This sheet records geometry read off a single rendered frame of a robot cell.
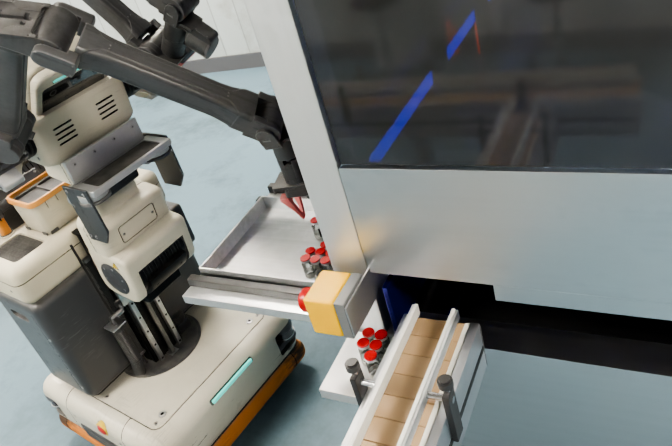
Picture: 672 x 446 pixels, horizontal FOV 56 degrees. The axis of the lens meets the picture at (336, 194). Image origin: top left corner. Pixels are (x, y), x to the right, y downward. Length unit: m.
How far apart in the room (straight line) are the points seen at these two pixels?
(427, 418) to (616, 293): 0.30
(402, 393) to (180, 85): 0.62
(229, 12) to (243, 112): 4.05
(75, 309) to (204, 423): 0.51
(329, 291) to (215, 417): 1.14
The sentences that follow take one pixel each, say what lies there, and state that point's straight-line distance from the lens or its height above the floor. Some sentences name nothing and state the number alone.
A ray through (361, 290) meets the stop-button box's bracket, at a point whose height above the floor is 1.01.
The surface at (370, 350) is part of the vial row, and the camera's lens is 1.02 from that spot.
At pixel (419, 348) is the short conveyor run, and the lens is 1.00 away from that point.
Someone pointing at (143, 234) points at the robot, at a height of 0.80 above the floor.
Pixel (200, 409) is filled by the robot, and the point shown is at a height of 0.26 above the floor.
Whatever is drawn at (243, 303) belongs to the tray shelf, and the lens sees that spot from 1.27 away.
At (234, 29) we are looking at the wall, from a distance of 5.22.
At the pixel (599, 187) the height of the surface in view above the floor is 1.19.
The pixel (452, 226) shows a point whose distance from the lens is 0.89.
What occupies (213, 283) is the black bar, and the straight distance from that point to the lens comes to 1.32.
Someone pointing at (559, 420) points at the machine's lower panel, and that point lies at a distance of 1.14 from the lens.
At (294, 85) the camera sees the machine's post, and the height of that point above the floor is 1.34.
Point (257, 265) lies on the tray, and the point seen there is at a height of 0.88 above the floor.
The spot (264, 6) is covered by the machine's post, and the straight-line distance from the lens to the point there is 0.84.
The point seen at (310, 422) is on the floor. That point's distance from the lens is 2.19.
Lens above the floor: 1.65
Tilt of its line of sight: 31 degrees down
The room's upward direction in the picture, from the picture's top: 17 degrees counter-clockwise
